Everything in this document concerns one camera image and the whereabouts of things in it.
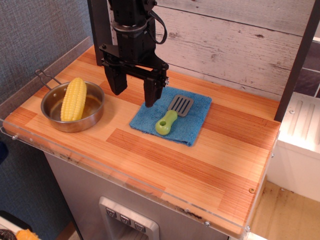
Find clear acrylic edge guard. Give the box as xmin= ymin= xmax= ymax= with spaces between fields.
xmin=3 ymin=116 xmax=280 ymax=240

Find grey toy fridge cabinet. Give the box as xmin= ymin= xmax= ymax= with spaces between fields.
xmin=45 ymin=153 xmax=228 ymax=240

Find dark left frame post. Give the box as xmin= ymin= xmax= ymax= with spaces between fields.
xmin=87 ymin=0 xmax=113 ymax=66

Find silver dispenser panel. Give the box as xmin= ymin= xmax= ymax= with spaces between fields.
xmin=98 ymin=196 xmax=160 ymax=240

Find blue terry cloth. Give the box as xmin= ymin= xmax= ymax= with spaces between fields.
xmin=129 ymin=87 xmax=212 ymax=147

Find orange object bottom left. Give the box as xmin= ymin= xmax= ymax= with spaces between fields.
xmin=15 ymin=229 xmax=39 ymax=240

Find small steel saucepan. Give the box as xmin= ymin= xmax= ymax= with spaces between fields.
xmin=35 ymin=70 xmax=105 ymax=133

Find dark frame post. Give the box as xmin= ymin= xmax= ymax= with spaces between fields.
xmin=274 ymin=0 xmax=320 ymax=122
xmin=87 ymin=0 xmax=113 ymax=66

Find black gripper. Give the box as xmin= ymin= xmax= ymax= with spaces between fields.
xmin=99 ymin=23 xmax=169 ymax=108

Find dark right frame post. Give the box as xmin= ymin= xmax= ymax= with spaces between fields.
xmin=274 ymin=0 xmax=320 ymax=122

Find white toy sink unit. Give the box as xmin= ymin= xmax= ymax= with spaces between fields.
xmin=265 ymin=36 xmax=320 ymax=203

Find yellow plastic corn cob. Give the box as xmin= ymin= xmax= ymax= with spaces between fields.
xmin=60 ymin=77 xmax=87 ymax=122

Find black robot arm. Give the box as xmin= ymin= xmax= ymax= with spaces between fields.
xmin=99 ymin=0 xmax=169 ymax=108

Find grey spatula green handle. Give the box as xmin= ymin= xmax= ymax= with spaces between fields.
xmin=155 ymin=94 xmax=194 ymax=136

